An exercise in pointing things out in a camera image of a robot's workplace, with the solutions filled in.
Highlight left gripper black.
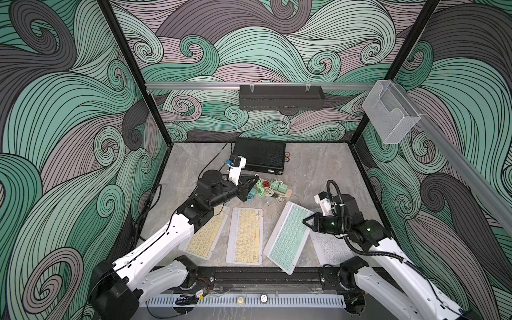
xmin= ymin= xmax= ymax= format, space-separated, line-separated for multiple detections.
xmin=205 ymin=175 xmax=256 ymax=211

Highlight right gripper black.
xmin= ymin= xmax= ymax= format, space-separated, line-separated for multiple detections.
xmin=301 ymin=211 xmax=347 ymax=234

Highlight yellow keyboard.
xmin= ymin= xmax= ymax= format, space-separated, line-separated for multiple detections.
xmin=226 ymin=207 xmax=264 ymax=266
xmin=178 ymin=205 xmax=231 ymax=260

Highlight green keyboard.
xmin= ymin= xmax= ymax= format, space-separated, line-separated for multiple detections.
xmin=263 ymin=201 xmax=313 ymax=275

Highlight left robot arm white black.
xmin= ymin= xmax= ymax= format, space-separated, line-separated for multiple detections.
xmin=87 ymin=169 xmax=260 ymax=319

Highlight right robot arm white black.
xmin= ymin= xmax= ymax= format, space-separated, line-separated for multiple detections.
xmin=303 ymin=191 xmax=481 ymax=319

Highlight white keyboard far right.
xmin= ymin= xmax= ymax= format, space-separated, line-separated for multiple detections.
xmin=309 ymin=231 xmax=355 ymax=267

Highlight black flat box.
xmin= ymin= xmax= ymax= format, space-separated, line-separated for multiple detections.
xmin=233 ymin=137 xmax=286 ymax=175

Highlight wooden power strip green plugs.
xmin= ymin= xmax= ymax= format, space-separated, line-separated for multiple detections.
xmin=255 ymin=179 xmax=293 ymax=202

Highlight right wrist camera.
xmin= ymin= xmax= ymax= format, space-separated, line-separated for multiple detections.
xmin=314 ymin=191 xmax=333 ymax=216

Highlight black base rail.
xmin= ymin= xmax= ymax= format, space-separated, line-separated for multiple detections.
xmin=107 ymin=266 xmax=429 ymax=292

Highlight black wall tray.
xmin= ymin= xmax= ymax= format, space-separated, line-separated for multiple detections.
xmin=239 ymin=85 xmax=325 ymax=111

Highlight white slotted cable duct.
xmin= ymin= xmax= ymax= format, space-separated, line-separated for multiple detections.
xmin=147 ymin=293 xmax=346 ymax=309

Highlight clear acrylic wall holder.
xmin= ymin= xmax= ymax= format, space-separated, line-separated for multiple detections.
xmin=362 ymin=80 xmax=421 ymax=145

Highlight aluminium wall rail back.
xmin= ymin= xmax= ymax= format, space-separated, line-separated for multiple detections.
xmin=145 ymin=81 xmax=377 ymax=93

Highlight aluminium wall rail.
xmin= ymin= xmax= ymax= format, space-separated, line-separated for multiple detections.
xmin=145 ymin=81 xmax=377 ymax=93
xmin=391 ymin=82 xmax=511 ymax=234

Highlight aluminium wall rail right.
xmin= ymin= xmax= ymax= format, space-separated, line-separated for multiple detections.
xmin=391 ymin=82 xmax=511 ymax=234

